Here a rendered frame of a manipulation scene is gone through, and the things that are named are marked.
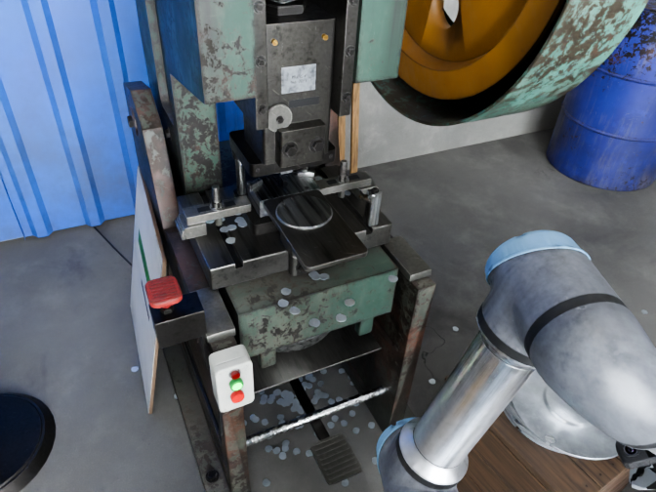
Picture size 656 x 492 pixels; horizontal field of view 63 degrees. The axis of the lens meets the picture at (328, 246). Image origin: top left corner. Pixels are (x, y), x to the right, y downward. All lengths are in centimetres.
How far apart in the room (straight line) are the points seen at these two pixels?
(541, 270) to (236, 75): 60
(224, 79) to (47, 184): 157
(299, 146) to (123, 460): 106
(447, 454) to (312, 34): 75
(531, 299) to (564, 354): 7
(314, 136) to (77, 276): 144
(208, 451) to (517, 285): 120
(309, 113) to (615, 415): 77
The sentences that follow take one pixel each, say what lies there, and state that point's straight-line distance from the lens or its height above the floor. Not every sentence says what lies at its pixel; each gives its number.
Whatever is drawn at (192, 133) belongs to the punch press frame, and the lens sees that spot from 133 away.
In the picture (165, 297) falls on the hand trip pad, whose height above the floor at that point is 76.
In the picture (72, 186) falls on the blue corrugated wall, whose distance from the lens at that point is 246.
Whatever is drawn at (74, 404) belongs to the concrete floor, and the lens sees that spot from 190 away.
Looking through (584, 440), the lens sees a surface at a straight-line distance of 140.
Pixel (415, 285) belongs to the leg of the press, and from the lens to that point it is 126.
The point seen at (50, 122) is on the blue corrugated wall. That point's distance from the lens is 233.
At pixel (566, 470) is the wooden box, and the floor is 35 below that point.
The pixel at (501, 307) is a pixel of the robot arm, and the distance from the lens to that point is 67.
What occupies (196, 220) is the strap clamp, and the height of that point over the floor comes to 74.
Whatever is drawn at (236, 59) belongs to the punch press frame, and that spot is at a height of 113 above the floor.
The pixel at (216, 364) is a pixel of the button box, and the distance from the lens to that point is 107.
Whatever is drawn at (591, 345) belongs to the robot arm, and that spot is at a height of 107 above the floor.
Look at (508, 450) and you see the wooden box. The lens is 140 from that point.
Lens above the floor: 146
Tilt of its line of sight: 39 degrees down
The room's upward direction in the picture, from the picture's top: 4 degrees clockwise
